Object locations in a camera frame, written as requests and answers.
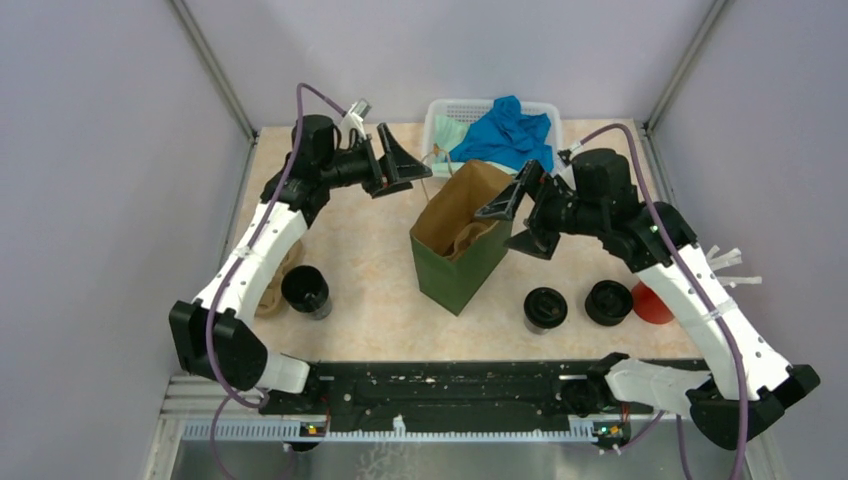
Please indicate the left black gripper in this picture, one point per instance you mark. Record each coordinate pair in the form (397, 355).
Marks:
(401, 164)

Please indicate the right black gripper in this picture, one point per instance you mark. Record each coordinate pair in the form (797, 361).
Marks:
(537, 240)

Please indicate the cardboard cup carrier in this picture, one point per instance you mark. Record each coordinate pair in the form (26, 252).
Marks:
(466, 237)
(272, 301)

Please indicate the green brown paper bag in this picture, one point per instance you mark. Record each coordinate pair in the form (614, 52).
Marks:
(452, 285)

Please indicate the dark coffee cup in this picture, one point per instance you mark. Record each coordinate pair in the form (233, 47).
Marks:
(544, 310)
(305, 289)

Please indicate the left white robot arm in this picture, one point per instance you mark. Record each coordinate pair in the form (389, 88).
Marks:
(212, 333)

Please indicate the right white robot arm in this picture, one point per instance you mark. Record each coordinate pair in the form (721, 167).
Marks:
(745, 387)

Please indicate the light green cloth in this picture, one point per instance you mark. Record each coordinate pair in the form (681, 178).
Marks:
(446, 134)

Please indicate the blue cloth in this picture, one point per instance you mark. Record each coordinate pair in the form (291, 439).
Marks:
(507, 137)

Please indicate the white plastic basket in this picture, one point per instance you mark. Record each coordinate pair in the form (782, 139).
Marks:
(471, 110)

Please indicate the white cable duct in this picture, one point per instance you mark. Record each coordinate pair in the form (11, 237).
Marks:
(293, 431)

